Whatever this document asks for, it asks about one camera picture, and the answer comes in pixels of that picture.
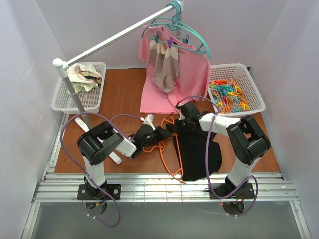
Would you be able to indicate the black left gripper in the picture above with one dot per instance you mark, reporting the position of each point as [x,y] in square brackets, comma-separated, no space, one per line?
[162,133]

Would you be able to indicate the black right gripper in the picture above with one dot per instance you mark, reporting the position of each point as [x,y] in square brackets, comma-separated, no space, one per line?
[180,125]

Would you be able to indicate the black underwear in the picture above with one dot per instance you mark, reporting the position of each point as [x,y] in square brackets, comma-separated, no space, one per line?
[192,148]

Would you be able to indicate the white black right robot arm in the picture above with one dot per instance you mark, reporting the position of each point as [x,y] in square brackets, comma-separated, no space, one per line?
[248,140]

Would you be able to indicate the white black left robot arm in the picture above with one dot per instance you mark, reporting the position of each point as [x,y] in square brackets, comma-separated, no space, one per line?
[98,143]

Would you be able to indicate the beige brown underwear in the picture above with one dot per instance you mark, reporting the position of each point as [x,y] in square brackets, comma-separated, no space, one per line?
[166,65]

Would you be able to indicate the teal plastic hanger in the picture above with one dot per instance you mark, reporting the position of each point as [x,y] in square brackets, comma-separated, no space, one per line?
[176,24]

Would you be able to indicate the pile of colourful clothespins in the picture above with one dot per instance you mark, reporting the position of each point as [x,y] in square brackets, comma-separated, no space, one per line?
[228,96]

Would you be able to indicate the pink t-shirt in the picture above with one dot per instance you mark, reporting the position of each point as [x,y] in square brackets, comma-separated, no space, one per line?
[194,72]

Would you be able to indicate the white clothespin basket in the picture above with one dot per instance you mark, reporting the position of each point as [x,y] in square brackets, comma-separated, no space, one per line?
[246,83]

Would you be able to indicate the white clothes basket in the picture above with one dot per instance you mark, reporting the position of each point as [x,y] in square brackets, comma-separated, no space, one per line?
[90,100]

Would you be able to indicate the purple clothespin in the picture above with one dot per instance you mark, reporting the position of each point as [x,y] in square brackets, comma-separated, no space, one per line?
[170,42]

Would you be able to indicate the pile of light clothes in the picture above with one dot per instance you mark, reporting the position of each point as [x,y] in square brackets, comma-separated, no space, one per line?
[84,77]

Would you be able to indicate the white metal clothes rack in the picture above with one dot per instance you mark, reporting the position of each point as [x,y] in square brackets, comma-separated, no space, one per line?
[62,66]

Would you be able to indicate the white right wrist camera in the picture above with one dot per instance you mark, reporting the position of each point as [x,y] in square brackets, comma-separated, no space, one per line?
[178,107]

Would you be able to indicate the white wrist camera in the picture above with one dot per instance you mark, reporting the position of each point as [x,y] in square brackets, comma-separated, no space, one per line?
[148,120]
[178,107]

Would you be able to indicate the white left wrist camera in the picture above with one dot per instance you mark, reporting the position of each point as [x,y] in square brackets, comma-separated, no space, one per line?
[148,120]

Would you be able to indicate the aluminium rail frame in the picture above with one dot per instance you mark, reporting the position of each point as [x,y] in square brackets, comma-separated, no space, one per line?
[161,187]

